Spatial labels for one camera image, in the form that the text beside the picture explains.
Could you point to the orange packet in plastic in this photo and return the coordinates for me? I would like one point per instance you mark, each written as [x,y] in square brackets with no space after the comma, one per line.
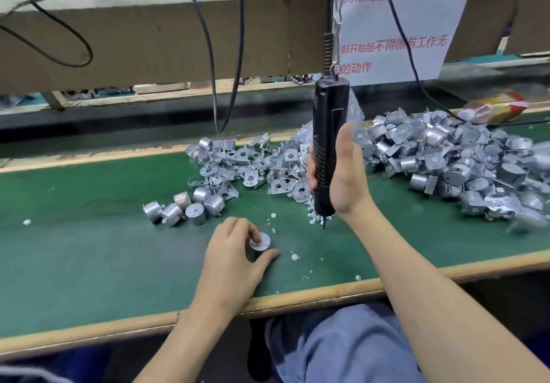
[494,108]

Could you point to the person's right hand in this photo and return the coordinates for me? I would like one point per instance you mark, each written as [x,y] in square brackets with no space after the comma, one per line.
[344,181]

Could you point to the small clear plastic bag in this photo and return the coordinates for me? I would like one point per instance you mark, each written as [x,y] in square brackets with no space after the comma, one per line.
[354,116]

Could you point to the pile of assembled motors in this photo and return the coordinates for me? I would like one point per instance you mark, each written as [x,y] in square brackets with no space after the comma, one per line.
[455,159]

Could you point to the person's right forearm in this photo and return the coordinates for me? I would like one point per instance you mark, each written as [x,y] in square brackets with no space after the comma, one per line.
[447,297]

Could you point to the white paper sign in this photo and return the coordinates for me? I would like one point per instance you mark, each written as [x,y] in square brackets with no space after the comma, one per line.
[404,22]

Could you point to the pile of silver motors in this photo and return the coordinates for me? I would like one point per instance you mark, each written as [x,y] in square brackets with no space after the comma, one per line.
[185,205]

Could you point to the black electric screwdriver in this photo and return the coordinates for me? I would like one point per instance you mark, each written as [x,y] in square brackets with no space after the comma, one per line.
[329,112]

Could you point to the grey blue trousers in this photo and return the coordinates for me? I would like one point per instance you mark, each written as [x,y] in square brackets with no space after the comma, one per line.
[339,344]

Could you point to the silver round motor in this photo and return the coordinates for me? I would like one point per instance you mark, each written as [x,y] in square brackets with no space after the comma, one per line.
[260,241]

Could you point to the green bench mat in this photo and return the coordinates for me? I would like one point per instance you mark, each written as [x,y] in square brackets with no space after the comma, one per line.
[69,267]

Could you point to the person's left hand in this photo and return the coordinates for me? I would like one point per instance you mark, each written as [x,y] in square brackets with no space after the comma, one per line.
[225,267]

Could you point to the pile of metal brackets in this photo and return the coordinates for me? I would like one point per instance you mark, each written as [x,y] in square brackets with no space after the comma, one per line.
[249,163]

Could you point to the brown back panel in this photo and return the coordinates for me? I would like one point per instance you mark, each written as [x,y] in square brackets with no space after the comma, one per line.
[129,43]

